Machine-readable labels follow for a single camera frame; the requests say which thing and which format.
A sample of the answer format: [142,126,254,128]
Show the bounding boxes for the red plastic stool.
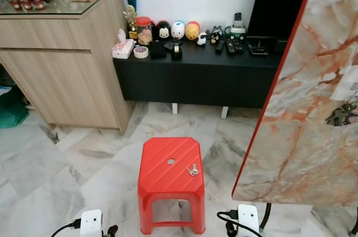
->
[138,137,206,235]

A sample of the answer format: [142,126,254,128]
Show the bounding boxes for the black tv console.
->
[113,38,289,119]

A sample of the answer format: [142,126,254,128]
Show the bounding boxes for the small gold trophy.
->
[124,6,138,40]

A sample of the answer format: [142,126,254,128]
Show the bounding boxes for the black pouch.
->
[148,41,169,60]

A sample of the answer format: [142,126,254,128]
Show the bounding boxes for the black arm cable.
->
[216,210,264,237]
[50,219,82,237]

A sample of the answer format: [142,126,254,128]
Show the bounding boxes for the red lid snack jar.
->
[135,17,154,46]

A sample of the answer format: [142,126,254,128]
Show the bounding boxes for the white paper label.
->
[330,66,358,102]

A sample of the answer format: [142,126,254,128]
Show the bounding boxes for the black tape dispenser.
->
[170,41,184,61]

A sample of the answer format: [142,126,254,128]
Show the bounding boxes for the black tv stand base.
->
[247,36,279,56]

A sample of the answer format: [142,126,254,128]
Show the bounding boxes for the black mouse plush toy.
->
[155,20,172,41]

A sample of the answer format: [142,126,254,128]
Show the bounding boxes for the black white figurine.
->
[209,26,224,44]

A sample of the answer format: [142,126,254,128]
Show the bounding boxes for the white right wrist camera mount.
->
[237,203,260,237]

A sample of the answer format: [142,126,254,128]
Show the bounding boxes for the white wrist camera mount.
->
[237,203,260,237]
[79,209,104,237]

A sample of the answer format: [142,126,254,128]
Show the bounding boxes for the cordless phone on base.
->
[230,12,247,40]

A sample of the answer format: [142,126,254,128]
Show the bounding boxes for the light wood cabinet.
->
[0,0,134,133]

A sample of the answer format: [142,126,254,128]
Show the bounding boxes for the marble pattern folding table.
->
[232,0,358,207]

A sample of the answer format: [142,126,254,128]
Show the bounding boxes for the green shopping bag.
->
[0,85,29,130]

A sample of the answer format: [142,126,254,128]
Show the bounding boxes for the pink white tissue box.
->
[111,29,136,60]

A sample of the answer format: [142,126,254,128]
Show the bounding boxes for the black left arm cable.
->
[50,219,82,237]

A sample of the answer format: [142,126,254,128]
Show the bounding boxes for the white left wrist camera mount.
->
[79,209,104,237]

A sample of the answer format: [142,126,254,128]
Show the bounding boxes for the white plush toy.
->
[171,21,186,41]

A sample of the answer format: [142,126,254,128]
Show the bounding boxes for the slim black remote control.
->
[215,38,226,55]

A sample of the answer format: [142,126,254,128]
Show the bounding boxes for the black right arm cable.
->
[216,210,264,237]

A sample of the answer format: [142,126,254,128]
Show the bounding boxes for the yellow plush toy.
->
[185,21,201,41]

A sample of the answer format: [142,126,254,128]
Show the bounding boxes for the small silver keys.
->
[186,163,200,177]

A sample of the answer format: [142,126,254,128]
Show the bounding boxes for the dark key bunch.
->
[326,102,358,127]

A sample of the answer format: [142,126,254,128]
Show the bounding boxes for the white tape roll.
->
[133,46,150,59]

